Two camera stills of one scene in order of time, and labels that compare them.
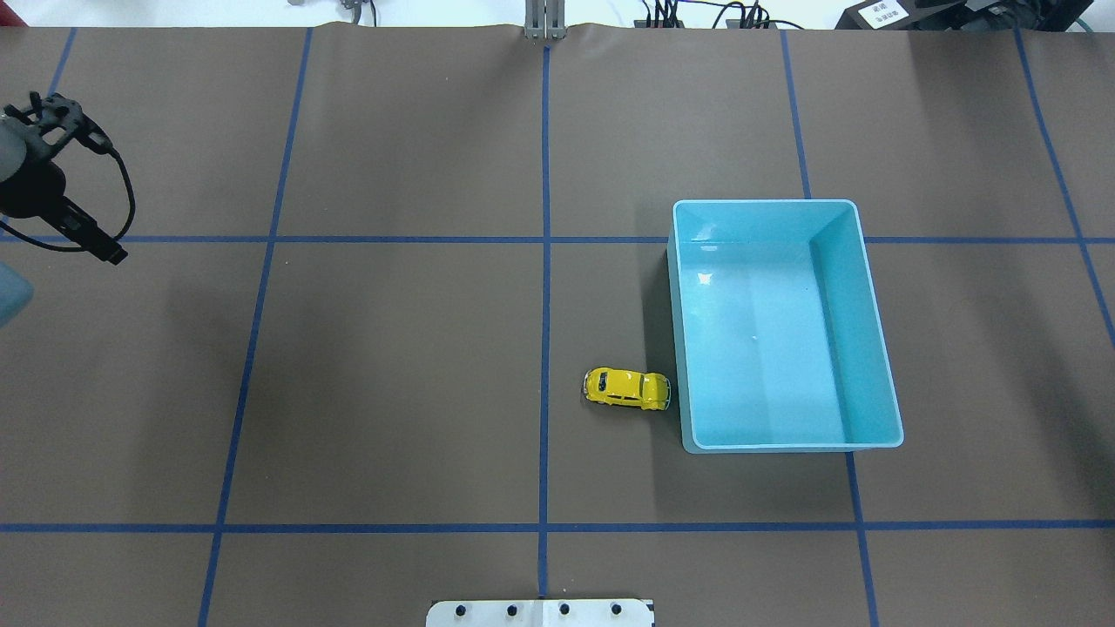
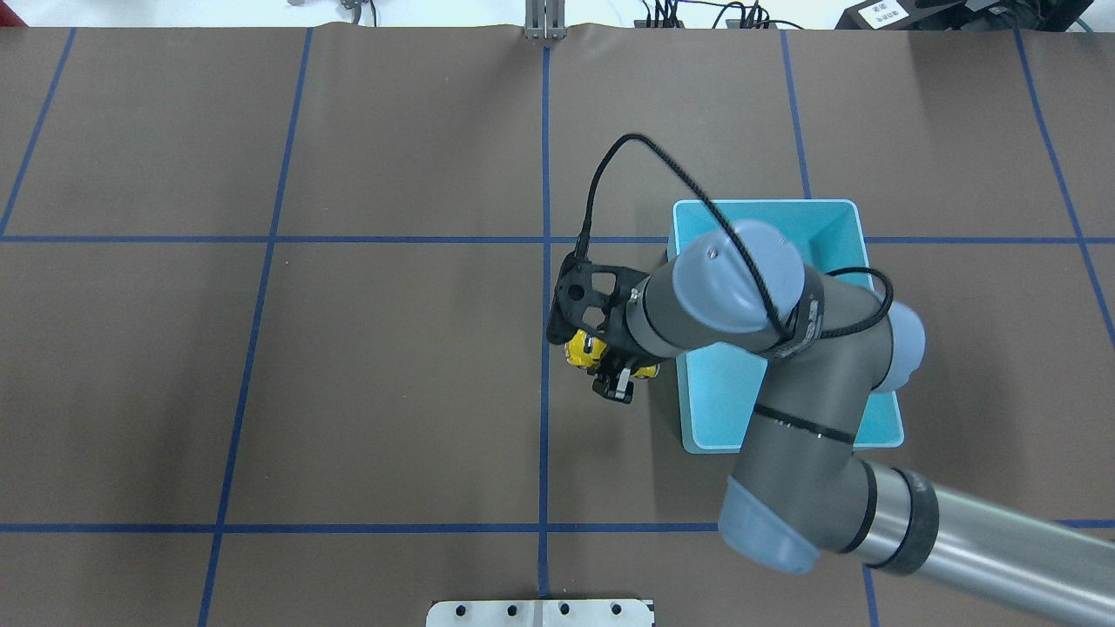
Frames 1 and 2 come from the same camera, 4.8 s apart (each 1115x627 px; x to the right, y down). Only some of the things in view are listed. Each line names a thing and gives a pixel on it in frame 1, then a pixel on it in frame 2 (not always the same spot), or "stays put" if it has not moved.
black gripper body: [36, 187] to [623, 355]
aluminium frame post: [545, 19] stays put
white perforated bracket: [542, 613] stays put
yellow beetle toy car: [642, 390] to [584, 350]
